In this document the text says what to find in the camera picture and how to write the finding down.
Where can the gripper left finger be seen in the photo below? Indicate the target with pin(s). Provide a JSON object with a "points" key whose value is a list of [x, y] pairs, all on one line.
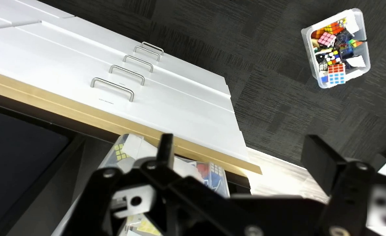
{"points": [[137, 177]]}

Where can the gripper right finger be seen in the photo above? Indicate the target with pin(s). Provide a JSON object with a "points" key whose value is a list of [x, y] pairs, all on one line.
{"points": [[343, 183]]}

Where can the white drawer cabinet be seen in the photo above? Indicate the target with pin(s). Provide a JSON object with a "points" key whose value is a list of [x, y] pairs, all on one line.
{"points": [[179, 108]]}

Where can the clear plastic box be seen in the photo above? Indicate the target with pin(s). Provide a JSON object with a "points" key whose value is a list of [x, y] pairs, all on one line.
{"points": [[363, 64], [220, 183]]}

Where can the white drawer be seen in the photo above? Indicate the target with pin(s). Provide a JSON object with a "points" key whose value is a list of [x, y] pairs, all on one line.
{"points": [[173, 121], [192, 72], [186, 87]]}

